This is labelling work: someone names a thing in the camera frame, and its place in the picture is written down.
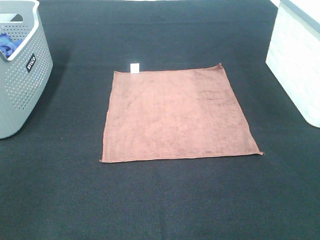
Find brown microfibre towel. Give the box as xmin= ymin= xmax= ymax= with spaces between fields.
xmin=101 ymin=64 xmax=261 ymax=163

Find white towel care tag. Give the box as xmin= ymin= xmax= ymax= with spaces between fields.
xmin=130 ymin=63 xmax=140 ymax=74

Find black brand label on basket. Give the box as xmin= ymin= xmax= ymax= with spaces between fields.
xmin=25 ymin=53 xmax=36 ymax=73

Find grey perforated laundry basket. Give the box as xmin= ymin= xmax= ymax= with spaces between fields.
xmin=0 ymin=0 xmax=53 ymax=139

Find white ribbed storage bin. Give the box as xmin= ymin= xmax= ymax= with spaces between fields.
xmin=265 ymin=0 xmax=320 ymax=128

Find blue cloth in basket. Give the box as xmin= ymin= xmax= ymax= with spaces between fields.
xmin=0 ymin=33 xmax=22 ymax=58

